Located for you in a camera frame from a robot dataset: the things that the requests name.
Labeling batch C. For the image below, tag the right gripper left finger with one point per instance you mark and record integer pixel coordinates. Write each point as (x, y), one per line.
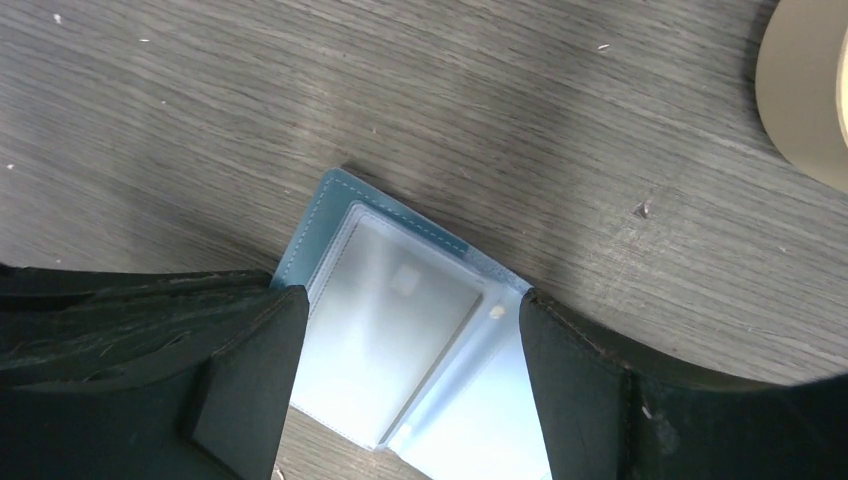
(145, 376)

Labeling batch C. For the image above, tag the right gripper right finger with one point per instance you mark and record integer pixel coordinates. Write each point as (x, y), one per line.
(611, 407)

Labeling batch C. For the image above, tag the blue card holder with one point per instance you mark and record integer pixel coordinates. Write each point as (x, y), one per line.
(474, 417)

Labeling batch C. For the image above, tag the beige oval tray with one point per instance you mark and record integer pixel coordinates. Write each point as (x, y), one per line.
(801, 87)

